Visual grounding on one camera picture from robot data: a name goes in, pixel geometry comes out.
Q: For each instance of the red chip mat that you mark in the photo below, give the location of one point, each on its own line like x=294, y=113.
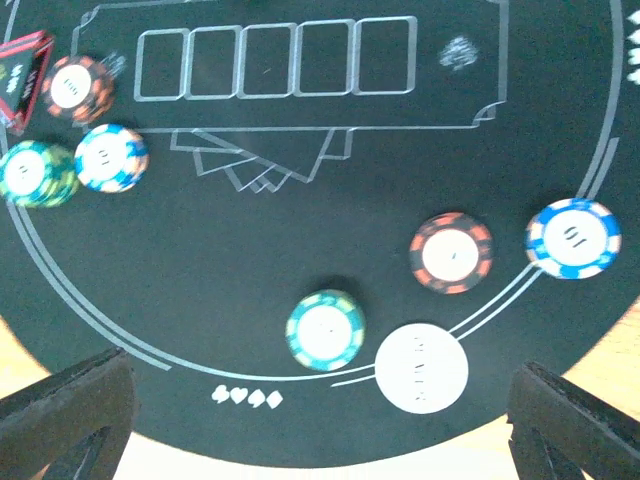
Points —
x=78, y=88
x=451, y=253

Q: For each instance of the white dealer button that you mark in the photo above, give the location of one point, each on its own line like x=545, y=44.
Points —
x=421, y=368

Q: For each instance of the blue chip mat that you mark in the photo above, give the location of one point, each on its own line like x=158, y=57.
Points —
x=573, y=239
x=111, y=159

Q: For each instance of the green chip bottom mat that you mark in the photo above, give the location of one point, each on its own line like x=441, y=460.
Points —
x=325, y=330

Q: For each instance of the green poker chip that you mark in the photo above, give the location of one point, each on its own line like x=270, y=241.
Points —
x=37, y=174

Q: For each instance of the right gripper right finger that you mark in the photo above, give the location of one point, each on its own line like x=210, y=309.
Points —
x=561, y=431

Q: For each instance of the triangular all-in marker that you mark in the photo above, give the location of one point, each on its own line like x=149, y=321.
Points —
x=24, y=62

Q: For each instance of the round black poker mat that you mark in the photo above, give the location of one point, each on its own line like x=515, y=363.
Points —
x=297, y=146

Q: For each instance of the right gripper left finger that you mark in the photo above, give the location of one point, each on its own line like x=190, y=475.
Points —
x=75, y=423

